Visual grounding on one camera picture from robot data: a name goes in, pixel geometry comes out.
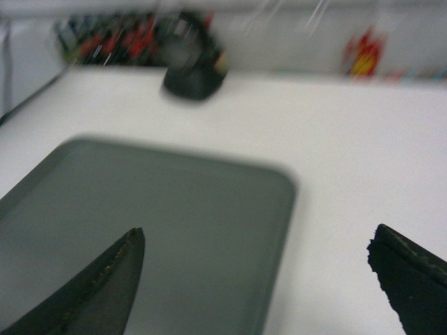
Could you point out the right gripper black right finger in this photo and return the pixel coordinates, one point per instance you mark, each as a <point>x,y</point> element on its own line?
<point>413,279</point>

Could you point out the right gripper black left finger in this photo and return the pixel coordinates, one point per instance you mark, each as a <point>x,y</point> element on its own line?
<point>97,300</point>

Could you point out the silver grey rectangular tray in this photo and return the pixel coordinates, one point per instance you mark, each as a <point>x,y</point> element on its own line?
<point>214,233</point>

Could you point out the red yellow hanging snack bag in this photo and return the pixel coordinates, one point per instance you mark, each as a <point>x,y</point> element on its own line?
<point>362,54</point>

